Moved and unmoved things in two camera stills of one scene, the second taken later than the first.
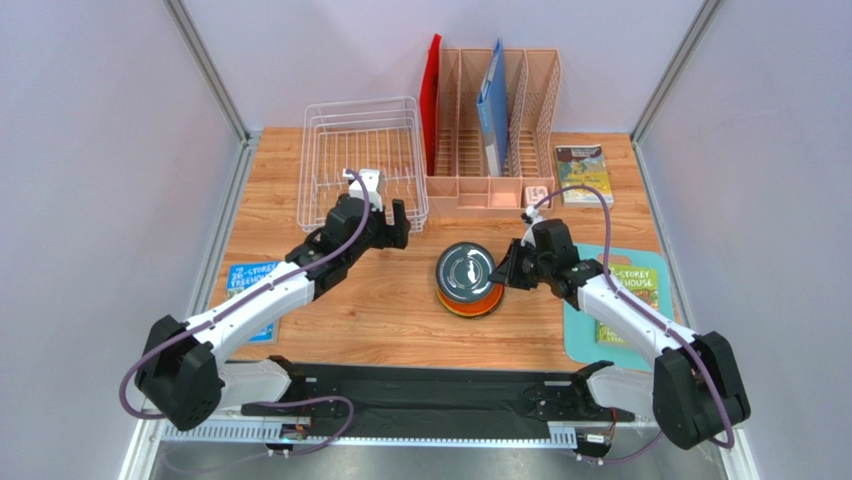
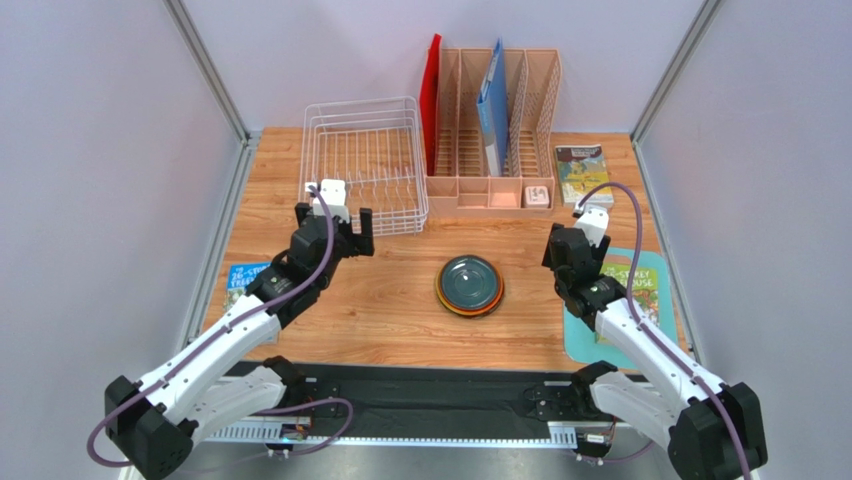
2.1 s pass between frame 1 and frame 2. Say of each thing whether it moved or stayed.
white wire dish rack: stayed
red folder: stayed
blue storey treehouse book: stayed
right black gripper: moved
